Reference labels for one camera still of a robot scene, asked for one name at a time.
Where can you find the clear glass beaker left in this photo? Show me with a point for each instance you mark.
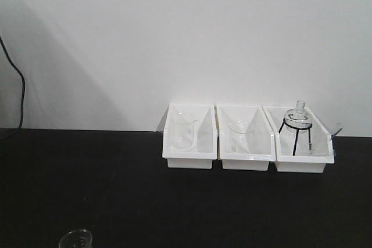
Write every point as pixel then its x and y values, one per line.
pixel 183 128

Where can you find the clear glass beaker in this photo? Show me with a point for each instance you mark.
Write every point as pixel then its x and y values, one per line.
pixel 183 128
pixel 241 134

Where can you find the left white plastic bin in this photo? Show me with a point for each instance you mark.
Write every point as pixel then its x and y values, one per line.
pixel 203 151

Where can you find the white plastic bin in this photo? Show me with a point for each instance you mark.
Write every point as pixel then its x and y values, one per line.
pixel 262 147
pixel 304 160
pixel 203 151

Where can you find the clear glass beaker middle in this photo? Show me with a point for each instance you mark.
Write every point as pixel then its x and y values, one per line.
pixel 241 134

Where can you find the middle white plastic bin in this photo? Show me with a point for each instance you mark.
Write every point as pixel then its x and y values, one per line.
pixel 262 147

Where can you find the round glass flask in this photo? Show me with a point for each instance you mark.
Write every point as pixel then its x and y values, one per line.
pixel 298 111

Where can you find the right white plastic bin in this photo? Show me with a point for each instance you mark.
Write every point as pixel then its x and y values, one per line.
pixel 304 160

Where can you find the clear glass tube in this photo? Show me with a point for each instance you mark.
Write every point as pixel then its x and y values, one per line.
pixel 335 131

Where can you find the black wire tripod stand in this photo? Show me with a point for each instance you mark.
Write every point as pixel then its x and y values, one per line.
pixel 296 139

